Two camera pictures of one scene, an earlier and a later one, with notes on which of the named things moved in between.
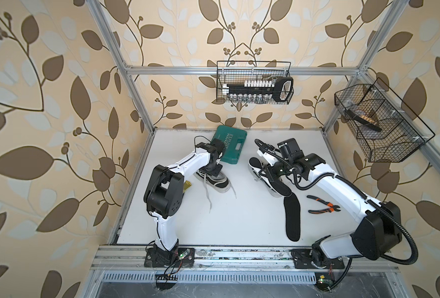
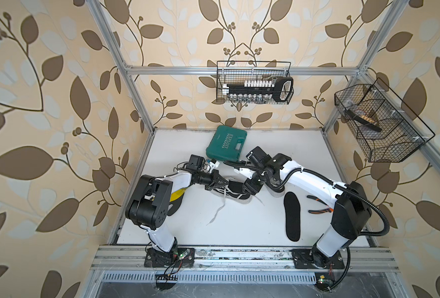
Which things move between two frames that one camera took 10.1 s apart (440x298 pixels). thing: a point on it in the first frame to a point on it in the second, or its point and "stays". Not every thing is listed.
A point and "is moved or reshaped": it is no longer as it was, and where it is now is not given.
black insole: [279, 187] is moved or reshaped
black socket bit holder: [260, 91] stays
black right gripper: [274, 176] to [251, 187]
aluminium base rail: [127, 264] stays
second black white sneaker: [260, 172] stays
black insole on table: [292, 211] stays
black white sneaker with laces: [220, 183] is moved or reshaped
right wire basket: [385, 125] stays
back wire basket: [237, 72] stays
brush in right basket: [363, 118] stays
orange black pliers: [331, 207] stays
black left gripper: [215, 173] to [214, 184]
